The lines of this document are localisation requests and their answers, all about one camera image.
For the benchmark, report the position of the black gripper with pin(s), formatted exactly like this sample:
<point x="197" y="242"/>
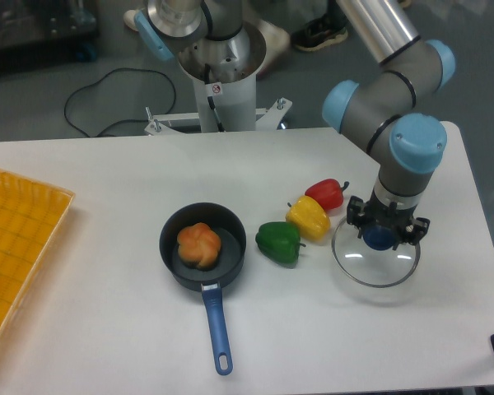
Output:
<point x="407" y="230"/>

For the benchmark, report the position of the glass pot lid blue knob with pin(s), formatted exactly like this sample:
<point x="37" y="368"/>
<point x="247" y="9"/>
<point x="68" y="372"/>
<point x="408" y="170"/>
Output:
<point x="368" y="266"/>

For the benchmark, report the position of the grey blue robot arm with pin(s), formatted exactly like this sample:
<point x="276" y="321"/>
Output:
<point x="379" y="117"/>

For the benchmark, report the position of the red bell pepper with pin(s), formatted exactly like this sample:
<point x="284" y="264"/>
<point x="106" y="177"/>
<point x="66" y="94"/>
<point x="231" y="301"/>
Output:
<point x="328" y="193"/>

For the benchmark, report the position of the yellow bell pepper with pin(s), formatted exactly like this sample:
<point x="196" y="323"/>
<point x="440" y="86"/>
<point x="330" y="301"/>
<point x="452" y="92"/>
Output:
<point x="309" y="217"/>

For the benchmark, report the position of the green bell pepper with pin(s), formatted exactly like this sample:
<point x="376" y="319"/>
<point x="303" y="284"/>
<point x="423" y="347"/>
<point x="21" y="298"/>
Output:
<point x="279" y="241"/>

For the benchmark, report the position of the orange bread roll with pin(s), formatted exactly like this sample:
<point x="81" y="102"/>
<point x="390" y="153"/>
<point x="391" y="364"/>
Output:
<point x="199" y="246"/>

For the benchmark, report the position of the black sneaker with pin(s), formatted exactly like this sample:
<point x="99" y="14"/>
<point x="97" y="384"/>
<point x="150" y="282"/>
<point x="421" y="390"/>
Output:
<point x="320" y="33"/>

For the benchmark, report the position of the white sneaker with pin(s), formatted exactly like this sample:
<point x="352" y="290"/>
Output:
<point x="277" y="42"/>

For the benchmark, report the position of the yellow woven basket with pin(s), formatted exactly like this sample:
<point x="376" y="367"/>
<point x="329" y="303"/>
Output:
<point x="31" y="213"/>

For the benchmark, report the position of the dark cart with blue wheel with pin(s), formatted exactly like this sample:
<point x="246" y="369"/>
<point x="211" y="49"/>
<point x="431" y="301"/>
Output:
<point x="39" y="34"/>

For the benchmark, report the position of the dark pot blue handle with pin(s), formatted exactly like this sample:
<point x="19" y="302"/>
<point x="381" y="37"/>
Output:
<point x="209" y="284"/>

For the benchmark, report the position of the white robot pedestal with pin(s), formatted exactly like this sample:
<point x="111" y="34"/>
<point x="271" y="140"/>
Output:
<point x="223" y="74"/>

